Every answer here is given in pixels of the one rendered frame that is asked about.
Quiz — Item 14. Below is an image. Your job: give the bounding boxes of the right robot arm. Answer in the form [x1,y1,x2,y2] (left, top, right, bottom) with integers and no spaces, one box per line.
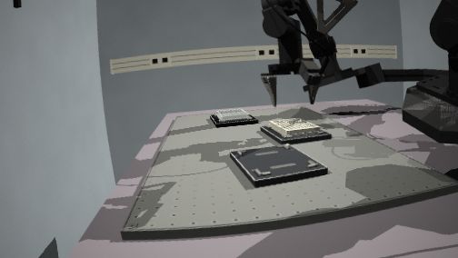
[261,0,353,85]

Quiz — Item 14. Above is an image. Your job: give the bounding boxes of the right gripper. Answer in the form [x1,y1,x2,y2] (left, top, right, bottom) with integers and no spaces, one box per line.
[261,40,324,107]

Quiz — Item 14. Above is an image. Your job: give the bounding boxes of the white well plate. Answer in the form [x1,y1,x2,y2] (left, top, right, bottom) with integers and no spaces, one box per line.
[268,118,321,137]

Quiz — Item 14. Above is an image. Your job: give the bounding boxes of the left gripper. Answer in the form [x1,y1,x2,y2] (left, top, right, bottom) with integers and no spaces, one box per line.
[316,0,358,35]

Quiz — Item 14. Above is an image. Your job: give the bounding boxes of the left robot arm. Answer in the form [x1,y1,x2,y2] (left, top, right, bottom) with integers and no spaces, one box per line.
[416,0,458,107]

